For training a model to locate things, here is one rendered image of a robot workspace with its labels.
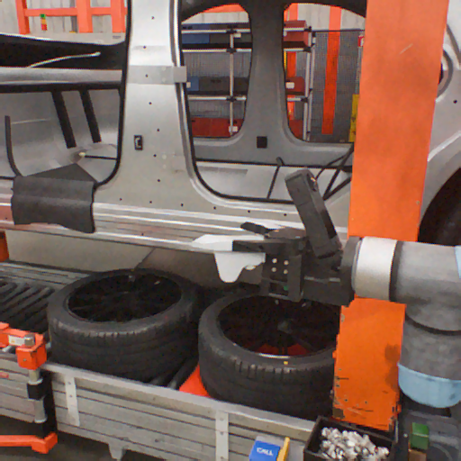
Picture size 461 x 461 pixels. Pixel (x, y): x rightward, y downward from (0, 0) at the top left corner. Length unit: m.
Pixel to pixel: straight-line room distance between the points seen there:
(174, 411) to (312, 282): 1.21
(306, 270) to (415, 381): 0.18
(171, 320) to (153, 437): 0.43
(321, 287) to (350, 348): 0.72
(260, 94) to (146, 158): 1.72
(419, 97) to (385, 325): 0.56
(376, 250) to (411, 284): 0.05
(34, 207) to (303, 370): 1.38
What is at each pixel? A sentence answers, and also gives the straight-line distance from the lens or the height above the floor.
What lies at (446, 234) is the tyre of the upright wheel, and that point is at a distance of 1.71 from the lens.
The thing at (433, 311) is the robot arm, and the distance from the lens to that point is 0.57.
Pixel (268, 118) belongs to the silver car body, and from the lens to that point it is 3.50.
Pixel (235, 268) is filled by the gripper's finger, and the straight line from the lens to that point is 0.60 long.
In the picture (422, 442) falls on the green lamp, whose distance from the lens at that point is 1.26.
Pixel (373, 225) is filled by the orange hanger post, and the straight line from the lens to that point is 1.17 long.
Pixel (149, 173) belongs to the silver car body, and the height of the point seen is 1.07.
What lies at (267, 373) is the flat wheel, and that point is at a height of 0.49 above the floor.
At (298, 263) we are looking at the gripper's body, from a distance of 0.59.
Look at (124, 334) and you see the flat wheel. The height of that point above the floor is 0.50.
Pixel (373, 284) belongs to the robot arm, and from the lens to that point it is 0.57.
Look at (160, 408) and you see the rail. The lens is 1.77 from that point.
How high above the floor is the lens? 1.44
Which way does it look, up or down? 18 degrees down
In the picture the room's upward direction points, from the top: straight up
